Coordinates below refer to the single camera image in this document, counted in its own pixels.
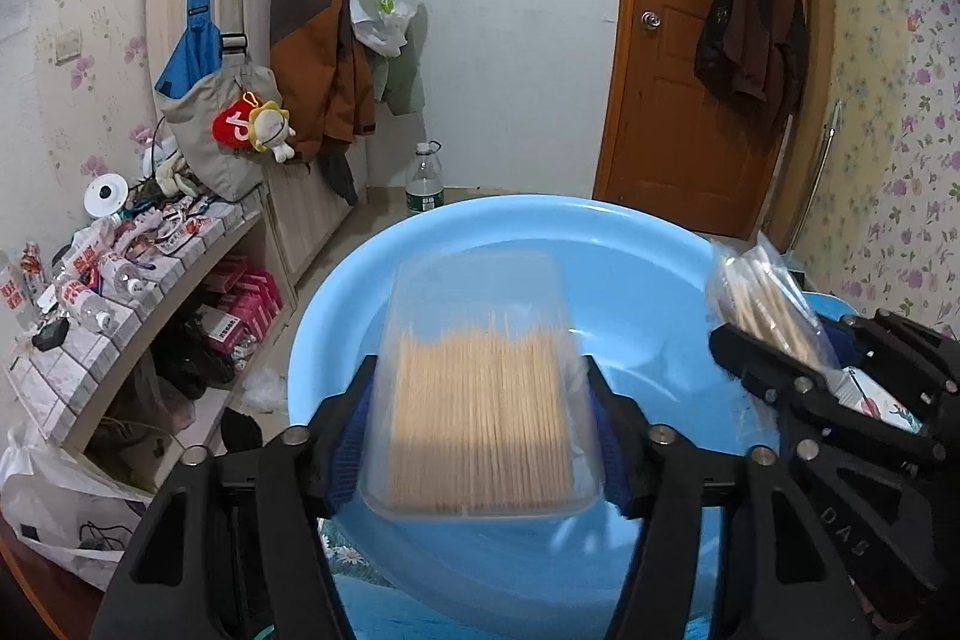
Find cotton swab bag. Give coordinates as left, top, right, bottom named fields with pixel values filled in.
left=705, top=231, right=841, bottom=378

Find clear water bottle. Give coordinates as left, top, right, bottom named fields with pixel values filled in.
left=405, top=141, right=445, bottom=217

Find tiled curved shelf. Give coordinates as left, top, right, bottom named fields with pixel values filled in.
left=0, top=190, right=265, bottom=450

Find clear toothpick box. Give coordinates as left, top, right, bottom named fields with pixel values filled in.
left=358, top=250, right=607, bottom=521

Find white plush toy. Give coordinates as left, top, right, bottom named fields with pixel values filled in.
left=141, top=136, right=202, bottom=196

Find metal pole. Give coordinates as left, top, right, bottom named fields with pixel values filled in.
left=780, top=100, right=845, bottom=259

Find white round camera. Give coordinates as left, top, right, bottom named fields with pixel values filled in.
left=82, top=173, right=127, bottom=220

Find white chicken wing snack packet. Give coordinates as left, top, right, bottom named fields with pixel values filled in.
left=829, top=364, right=925, bottom=435

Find dark cloth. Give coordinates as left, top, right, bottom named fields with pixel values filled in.
left=150, top=310, right=235, bottom=390

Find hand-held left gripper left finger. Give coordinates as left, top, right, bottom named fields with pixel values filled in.
left=90, top=355, right=380, bottom=640

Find blue plastic basin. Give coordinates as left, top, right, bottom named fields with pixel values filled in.
left=287, top=195, right=807, bottom=618

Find stack of pink boxes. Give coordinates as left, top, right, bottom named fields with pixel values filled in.
left=201, top=257, right=284, bottom=356

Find blue grey shoulder bag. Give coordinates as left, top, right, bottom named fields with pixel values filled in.
left=154, top=0, right=282, bottom=202

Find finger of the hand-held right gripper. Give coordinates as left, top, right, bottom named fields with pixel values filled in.
left=831, top=308, right=960, bottom=461
left=709, top=323, right=947, bottom=620

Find brown wooden door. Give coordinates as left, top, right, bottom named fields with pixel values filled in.
left=592, top=0, right=811, bottom=240

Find yellow plush doll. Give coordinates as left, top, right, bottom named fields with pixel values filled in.
left=247, top=100, right=297, bottom=165

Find beige upright board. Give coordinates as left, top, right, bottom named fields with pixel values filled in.
left=765, top=0, right=837, bottom=251

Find white plastic floor bag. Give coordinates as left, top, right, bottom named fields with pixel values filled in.
left=0, top=422, right=155, bottom=592

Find dark brown hanging jacket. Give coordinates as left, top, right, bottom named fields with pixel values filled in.
left=694, top=0, right=809, bottom=154

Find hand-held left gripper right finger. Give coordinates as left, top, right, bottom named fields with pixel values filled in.
left=581, top=359, right=852, bottom=640

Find row of small bottles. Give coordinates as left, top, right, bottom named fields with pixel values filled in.
left=0, top=209, right=226, bottom=330

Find brown orange hanging jacket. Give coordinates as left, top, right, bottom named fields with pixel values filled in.
left=268, top=0, right=376, bottom=206

